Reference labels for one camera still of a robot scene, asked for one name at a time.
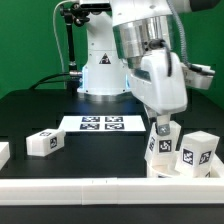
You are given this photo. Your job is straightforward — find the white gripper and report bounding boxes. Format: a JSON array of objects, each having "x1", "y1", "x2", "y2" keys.
[{"x1": 128, "y1": 50, "x2": 187, "y2": 136}]

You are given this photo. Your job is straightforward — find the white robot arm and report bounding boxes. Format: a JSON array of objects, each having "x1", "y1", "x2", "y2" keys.
[{"x1": 110, "y1": 0, "x2": 221, "y2": 136}]

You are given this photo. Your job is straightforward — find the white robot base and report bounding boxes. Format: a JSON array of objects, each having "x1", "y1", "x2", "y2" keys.
[{"x1": 78, "y1": 12, "x2": 130, "y2": 101}]

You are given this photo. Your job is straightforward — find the white sheet with tags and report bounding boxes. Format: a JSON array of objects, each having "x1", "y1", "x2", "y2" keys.
[{"x1": 59, "y1": 115, "x2": 145, "y2": 132}]

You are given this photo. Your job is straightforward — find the white front wall barrier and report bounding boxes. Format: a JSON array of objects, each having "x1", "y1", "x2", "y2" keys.
[{"x1": 0, "y1": 178, "x2": 224, "y2": 205}]

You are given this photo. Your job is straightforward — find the black cables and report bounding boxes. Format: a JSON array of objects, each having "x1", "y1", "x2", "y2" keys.
[{"x1": 29, "y1": 70, "x2": 83, "y2": 90}]

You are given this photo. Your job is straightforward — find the camera on mount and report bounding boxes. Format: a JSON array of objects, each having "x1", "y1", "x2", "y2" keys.
[{"x1": 80, "y1": 0, "x2": 111, "y2": 12}]

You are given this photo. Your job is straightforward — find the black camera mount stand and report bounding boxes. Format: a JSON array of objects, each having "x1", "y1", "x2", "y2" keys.
[{"x1": 60, "y1": 3, "x2": 90, "y2": 87}]

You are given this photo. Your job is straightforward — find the white cable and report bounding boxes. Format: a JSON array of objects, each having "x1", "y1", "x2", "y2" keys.
[{"x1": 52, "y1": 0, "x2": 81, "y2": 74}]

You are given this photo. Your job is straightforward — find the white left wall barrier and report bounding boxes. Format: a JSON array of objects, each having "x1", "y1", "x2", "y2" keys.
[{"x1": 0, "y1": 142, "x2": 10, "y2": 170}]

